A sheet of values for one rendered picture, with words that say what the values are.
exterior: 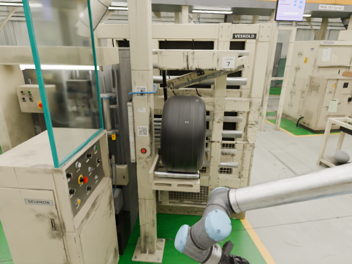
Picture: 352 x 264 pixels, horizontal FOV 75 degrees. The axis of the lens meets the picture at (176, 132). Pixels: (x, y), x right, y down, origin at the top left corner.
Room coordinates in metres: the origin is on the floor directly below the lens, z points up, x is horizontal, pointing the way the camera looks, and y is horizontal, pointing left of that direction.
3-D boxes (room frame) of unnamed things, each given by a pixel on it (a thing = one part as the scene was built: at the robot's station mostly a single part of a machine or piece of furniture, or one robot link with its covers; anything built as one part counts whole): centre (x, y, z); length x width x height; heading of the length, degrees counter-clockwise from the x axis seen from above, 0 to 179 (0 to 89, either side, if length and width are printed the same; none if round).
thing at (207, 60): (1.93, -0.17, 1.71); 0.61 x 0.25 x 0.15; 85
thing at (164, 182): (1.50, 0.00, 0.84); 0.36 x 0.09 x 0.06; 85
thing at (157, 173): (1.50, -0.01, 0.90); 0.35 x 0.05 x 0.05; 85
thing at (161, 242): (1.64, 0.24, 0.02); 0.27 x 0.27 x 0.04; 85
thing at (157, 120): (2.04, 0.17, 1.05); 0.20 x 0.15 x 0.30; 85
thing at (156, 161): (1.66, 0.16, 0.90); 0.40 x 0.03 x 0.10; 175
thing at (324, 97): (5.22, -3.54, 0.62); 0.91 x 0.58 x 1.25; 100
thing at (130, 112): (1.62, 0.33, 1.19); 0.05 x 0.04 x 0.48; 175
